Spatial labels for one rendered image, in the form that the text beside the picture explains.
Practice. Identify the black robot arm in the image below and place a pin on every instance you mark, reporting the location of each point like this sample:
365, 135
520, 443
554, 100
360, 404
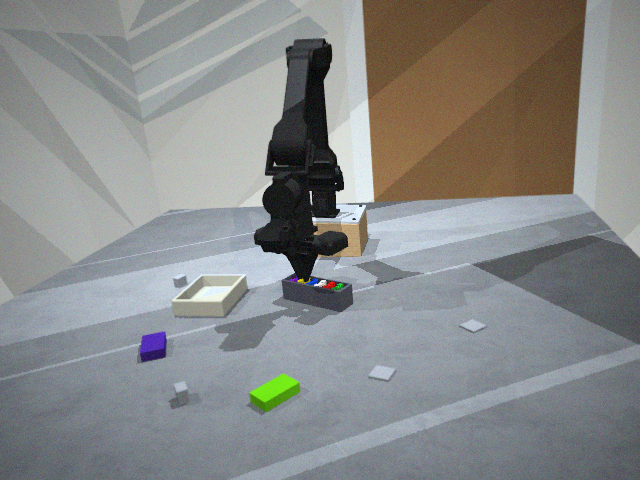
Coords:
300, 148

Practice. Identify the white rectangular tray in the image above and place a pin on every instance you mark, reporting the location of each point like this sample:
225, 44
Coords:
210, 295

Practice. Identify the green rectangular block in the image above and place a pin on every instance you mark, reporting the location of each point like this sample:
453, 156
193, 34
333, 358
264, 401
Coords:
275, 392

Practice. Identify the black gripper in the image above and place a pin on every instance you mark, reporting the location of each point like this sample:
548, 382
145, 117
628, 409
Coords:
303, 254

